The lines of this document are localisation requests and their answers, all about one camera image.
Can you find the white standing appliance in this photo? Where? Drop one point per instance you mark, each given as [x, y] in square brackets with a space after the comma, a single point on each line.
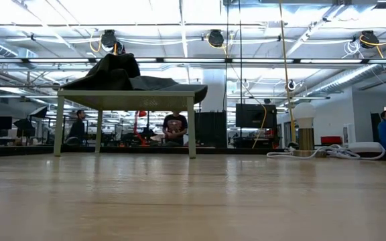
[348, 134]

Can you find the black softbox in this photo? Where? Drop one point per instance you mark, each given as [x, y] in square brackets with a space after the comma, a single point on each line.
[24, 125]

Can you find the white bulb brass lamp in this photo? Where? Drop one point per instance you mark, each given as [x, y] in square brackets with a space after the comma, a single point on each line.
[303, 115]

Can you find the red box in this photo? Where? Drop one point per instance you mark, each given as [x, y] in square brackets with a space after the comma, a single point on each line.
[331, 140]

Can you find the red articulated lamp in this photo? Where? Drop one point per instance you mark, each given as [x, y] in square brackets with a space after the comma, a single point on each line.
[139, 132]

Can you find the white power adapter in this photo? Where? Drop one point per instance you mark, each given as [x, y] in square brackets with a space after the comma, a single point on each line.
[364, 146]

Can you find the black cabinet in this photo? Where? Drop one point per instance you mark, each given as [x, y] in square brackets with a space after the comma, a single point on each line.
[209, 129]

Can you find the long ceiling light strip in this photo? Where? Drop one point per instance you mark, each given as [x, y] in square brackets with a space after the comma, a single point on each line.
[45, 60]

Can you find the green perforated metal shelf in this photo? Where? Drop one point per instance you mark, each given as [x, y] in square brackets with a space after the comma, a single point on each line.
[129, 100]

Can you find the blue-grey cap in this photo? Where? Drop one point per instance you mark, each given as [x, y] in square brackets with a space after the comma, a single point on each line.
[116, 62]

